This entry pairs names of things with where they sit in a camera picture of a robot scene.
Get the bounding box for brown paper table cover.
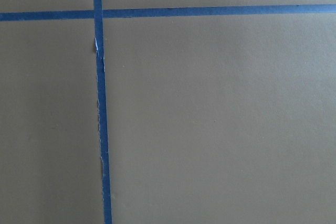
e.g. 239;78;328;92
1;0;335;223

